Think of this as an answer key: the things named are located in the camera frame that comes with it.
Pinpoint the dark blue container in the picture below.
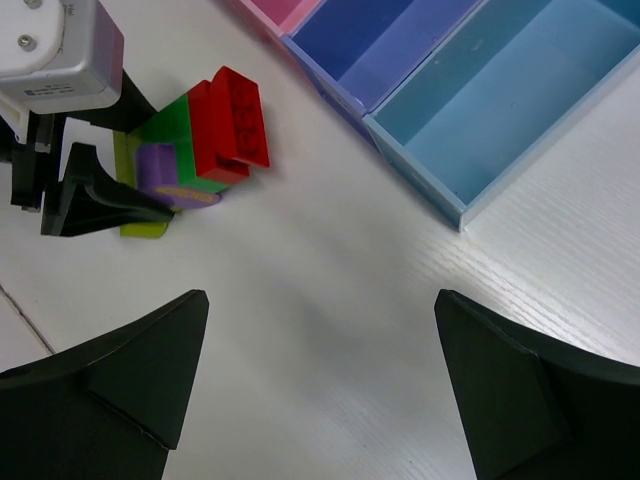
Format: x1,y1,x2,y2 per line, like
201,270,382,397
282,0,479,143

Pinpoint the purple lego brick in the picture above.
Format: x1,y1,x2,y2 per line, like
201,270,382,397
134,143,221,211

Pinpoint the pink small container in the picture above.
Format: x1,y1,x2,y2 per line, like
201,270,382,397
223,0,322,39

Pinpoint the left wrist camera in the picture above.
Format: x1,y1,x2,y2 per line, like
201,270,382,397
1,1,124,114

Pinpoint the yellow-green lego plate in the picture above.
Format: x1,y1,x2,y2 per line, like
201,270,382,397
113,131,172,240

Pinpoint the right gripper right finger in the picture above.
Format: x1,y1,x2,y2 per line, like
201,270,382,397
434,290,639,479

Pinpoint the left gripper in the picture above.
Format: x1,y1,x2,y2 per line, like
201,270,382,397
1,71,174,237

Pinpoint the red lego brick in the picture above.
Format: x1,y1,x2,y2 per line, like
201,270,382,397
187,66,271,185

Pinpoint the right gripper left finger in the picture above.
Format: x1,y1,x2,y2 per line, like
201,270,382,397
1,290,209,479

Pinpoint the green lego brick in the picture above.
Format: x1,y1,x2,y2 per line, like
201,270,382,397
128,94,231,193

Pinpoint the light blue container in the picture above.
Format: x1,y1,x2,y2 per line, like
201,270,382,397
365,1,639,230

